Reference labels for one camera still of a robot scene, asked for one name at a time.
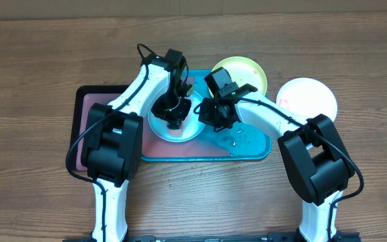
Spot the light blue plate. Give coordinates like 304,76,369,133
147,91,205,143

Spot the white plate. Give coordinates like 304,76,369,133
276,77,338,122

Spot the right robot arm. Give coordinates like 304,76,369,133
194,67,359,241

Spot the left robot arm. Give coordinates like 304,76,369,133
80,49,193,241

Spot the teal plastic tray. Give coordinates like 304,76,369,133
139,69,272,163

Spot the black plastic tray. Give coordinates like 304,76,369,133
69,85,128,171

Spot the yellow-green plate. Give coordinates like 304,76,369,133
212,56,267,96

